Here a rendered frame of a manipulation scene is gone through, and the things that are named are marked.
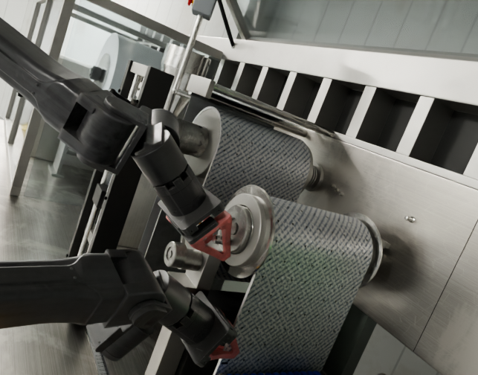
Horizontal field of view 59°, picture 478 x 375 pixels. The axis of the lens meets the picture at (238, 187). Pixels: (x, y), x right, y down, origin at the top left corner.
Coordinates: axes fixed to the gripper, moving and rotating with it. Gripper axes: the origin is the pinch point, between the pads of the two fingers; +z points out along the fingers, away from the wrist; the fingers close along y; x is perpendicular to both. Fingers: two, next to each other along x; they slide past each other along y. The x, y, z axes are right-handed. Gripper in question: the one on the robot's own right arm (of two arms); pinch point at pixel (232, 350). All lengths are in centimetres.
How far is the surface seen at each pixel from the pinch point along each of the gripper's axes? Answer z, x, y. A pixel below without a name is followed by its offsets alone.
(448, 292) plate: 17.0, 31.6, 10.3
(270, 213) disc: -13.1, 18.8, -1.2
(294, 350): 11.1, 6.5, 0.3
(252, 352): 3.3, 1.8, 0.3
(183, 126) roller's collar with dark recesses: -20.4, 21.0, -29.0
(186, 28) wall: 50, 127, -351
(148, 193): 7, 5, -74
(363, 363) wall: 197, 20, -92
